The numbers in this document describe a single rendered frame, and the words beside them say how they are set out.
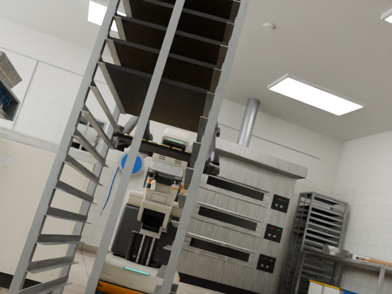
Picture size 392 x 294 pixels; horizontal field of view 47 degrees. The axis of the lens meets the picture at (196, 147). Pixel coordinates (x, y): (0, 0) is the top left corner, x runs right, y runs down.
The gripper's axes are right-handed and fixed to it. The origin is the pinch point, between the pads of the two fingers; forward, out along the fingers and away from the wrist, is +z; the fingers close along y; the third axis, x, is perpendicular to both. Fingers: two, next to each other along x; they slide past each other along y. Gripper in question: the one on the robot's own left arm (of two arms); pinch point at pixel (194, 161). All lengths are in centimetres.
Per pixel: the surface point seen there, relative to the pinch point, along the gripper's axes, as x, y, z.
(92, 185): -1, 27, 61
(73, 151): 71, 12, 34
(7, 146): 93, 20, 65
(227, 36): -63, -41, 63
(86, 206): -2, 37, 61
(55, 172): -44, 25, 104
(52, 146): 79, 13, 44
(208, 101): -65, -15, 66
